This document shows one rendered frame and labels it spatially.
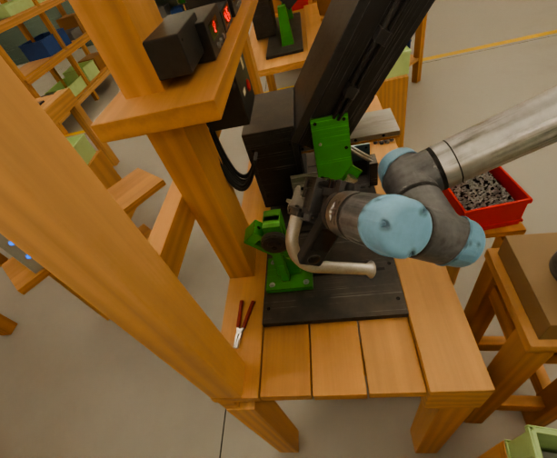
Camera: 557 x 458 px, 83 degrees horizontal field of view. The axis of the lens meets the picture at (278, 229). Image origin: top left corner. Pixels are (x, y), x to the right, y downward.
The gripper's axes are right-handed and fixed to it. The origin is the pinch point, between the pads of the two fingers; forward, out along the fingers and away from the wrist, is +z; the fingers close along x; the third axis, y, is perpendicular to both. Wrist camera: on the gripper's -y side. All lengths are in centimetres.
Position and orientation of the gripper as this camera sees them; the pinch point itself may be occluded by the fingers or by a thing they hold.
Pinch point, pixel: (299, 211)
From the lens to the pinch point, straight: 70.5
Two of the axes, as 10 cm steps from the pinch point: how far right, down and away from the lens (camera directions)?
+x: -9.4, -1.6, -3.1
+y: 2.1, -9.7, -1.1
